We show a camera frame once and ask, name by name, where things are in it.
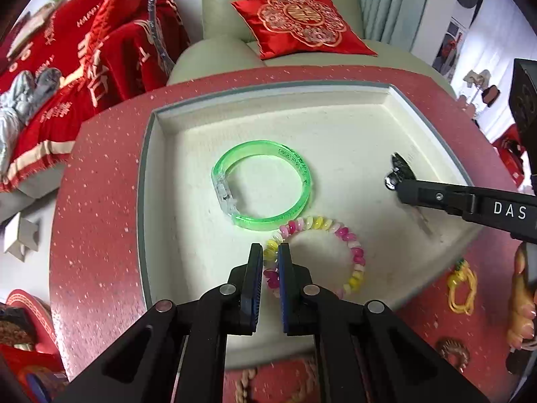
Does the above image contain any red embroidered cushion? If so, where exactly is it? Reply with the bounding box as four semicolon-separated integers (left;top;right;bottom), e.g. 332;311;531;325
231;0;377;60

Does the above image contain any red round tin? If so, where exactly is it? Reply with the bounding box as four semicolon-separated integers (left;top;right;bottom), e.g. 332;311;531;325
6;289;59;356

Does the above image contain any grey jewelry tray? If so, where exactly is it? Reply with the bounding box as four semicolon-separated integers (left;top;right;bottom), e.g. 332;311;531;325
136;79;483;372

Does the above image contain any small white stool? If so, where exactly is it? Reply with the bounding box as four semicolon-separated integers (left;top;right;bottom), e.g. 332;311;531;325
4;213;39;262

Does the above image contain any green plastic bangle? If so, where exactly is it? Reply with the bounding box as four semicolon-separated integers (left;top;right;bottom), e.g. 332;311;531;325
211;140;312;231

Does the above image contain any yellow cord bracelet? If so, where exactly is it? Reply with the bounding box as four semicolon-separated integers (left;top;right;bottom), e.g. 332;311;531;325
446;258;479;317

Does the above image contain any black claw hair clip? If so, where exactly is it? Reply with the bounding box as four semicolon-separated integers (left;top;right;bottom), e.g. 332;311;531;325
384;153;416;191

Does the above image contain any light blue clothes pile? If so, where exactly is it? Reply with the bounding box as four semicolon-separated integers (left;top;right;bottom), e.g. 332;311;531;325
1;68;62;176

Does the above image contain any right hand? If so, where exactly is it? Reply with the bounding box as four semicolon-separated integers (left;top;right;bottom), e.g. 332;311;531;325
506;243;536;349

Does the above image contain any braided brown rope bracelet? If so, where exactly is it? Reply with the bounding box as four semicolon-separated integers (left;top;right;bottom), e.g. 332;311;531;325
233;357;320;403

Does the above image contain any silver bar hair clip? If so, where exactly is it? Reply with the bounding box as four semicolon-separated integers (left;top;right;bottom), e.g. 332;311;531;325
410;207;434;237

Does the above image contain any brown coil hair tie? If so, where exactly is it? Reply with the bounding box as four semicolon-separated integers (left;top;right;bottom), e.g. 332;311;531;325
436;337;471;373

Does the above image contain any pink yellow bead bracelet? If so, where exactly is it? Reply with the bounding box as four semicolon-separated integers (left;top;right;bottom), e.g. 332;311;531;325
262;215;367;301

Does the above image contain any sofa with red cover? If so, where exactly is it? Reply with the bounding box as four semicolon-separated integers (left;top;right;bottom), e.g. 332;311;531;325
1;0;190;219

